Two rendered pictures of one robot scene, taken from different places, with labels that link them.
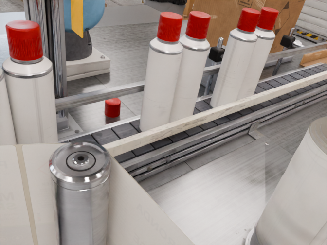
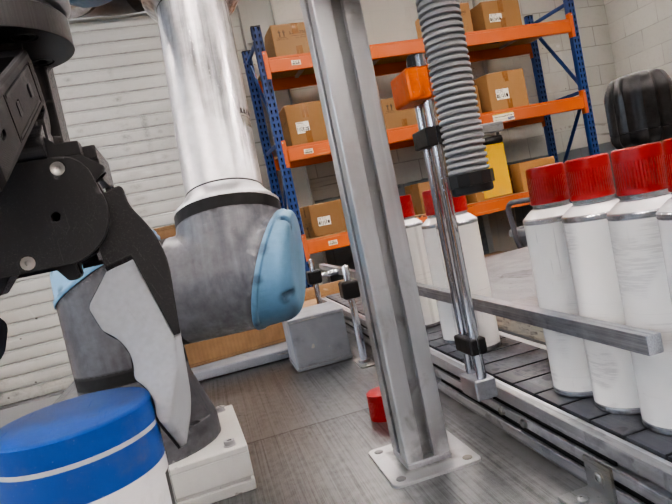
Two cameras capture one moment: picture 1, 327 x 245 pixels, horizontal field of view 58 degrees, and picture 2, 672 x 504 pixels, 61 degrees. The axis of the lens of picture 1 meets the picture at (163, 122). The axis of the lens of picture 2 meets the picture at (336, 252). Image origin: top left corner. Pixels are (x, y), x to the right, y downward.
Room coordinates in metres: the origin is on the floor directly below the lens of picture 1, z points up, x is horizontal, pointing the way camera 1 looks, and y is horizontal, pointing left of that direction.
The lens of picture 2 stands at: (0.20, 0.69, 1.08)
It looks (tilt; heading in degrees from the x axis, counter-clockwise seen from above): 4 degrees down; 301
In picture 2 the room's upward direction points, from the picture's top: 12 degrees counter-clockwise
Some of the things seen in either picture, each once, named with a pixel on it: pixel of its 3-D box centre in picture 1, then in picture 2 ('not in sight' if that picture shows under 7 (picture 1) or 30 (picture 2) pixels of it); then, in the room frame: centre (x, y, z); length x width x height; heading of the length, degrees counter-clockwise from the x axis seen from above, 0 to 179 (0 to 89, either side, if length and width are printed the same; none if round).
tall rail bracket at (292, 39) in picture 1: (288, 58); (327, 293); (0.85, -0.33, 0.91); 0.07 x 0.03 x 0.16; 44
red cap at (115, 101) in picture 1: (112, 106); (382, 403); (0.53, 0.11, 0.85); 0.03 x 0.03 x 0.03
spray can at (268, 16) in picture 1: (252, 60); not in sight; (0.59, -0.16, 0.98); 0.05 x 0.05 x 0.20
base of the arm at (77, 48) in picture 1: (62, 30); (141, 405); (0.72, 0.30, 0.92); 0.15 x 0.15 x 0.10
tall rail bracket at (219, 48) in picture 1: (219, 74); (367, 311); (0.64, -0.11, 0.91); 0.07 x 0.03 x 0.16; 44
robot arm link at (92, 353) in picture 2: not in sight; (122, 299); (0.72, 0.29, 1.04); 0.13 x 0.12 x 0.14; 28
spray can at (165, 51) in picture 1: (161, 79); (464, 267); (0.43, 0.02, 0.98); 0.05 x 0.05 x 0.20
